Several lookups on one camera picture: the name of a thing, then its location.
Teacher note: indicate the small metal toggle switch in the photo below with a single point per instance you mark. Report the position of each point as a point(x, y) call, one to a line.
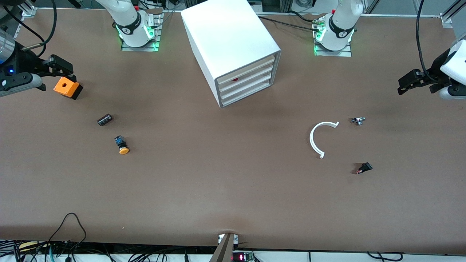
point(358, 120)

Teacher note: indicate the white drawer cabinet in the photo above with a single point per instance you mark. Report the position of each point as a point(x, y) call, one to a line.
point(225, 32)

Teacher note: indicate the black rocker switch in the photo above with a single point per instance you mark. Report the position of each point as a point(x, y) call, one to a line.
point(365, 167)

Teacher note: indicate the orange box with black base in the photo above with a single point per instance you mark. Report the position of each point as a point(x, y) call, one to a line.
point(65, 87)

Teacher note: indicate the brown camera mount post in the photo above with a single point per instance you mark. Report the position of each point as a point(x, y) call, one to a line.
point(224, 251)

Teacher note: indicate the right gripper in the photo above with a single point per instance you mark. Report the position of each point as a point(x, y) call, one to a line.
point(24, 61)

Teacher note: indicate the black cylindrical component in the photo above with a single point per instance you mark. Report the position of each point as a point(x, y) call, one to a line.
point(105, 119)

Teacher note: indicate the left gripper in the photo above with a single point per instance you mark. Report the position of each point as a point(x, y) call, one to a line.
point(434, 72)

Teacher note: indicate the white curved plastic arc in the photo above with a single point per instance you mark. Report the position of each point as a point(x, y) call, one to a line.
point(311, 140)

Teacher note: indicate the aluminium corner bracket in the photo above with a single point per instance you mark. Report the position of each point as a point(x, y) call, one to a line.
point(29, 11)
point(446, 20)

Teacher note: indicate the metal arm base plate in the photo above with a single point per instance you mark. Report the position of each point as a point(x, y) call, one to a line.
point(138, 49)
point(335, 54)

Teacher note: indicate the device with red display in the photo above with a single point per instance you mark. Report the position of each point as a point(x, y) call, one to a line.
point(242, 257)

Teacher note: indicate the orange push button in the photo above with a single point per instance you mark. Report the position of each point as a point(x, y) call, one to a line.
point(122, 145)

